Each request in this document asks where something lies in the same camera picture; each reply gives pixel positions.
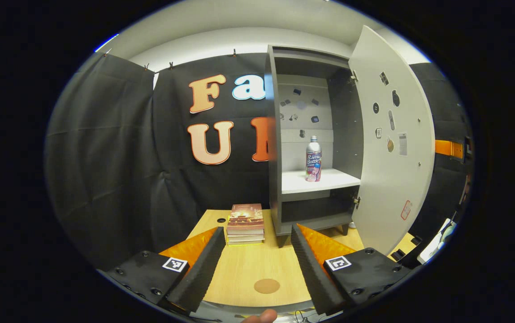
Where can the round brown coaster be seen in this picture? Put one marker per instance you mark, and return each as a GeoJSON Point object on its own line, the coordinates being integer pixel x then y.
{"type": "Point", "coordinates": [266, 286]}

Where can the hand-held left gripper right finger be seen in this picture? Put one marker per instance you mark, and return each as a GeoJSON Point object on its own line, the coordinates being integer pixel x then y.
{"type": "Point", "coordinates": [311, 273]}

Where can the red cover book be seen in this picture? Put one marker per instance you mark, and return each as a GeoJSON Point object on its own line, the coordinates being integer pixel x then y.
{"type": "Point", "coordinates": [245, 217]}

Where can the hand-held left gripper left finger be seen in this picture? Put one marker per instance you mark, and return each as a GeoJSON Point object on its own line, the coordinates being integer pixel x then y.
{"type": "Point", "coordinates": [203, 273]}

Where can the metal door hinge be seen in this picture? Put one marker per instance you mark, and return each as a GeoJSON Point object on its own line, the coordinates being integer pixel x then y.
{"type": "Point", "coordinates": [357, 201]}
{"type": "Point", "coordinates": [353, 76]}

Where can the grey cabinet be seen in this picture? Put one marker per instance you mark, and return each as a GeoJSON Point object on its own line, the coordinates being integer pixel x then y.
{"type": "Point", "coordinates": [347, 125]}

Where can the black backdrop cloth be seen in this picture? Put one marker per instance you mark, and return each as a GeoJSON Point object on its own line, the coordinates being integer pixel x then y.
{"type": "Point", "coordinates": [105, 157]}

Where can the pale thin book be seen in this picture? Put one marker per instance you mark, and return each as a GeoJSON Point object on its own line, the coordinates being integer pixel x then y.
{"type": "Point", "coordinates": [245, 237]}

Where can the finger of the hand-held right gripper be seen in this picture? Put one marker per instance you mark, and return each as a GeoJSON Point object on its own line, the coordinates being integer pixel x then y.
{"type": "Point", "coordinates": [447, 148]}

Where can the white cabinet door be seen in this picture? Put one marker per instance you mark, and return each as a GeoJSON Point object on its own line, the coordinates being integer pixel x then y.
{"type": "Point", "coordinates": [396, 188]}

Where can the ceiling light strip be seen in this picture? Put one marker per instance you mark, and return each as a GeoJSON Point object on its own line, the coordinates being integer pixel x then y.
{"type": "Point", "coordinates": [106, 42]}

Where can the silver bottle with pink label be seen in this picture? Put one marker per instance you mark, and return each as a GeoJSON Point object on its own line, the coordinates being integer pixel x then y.
{"type": "Point", "coordinates": [313, 161]}

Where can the white cabinet shelf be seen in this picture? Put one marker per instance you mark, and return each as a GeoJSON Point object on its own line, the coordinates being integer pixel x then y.
{"type": "Point", "coordinates": [315, 181]}

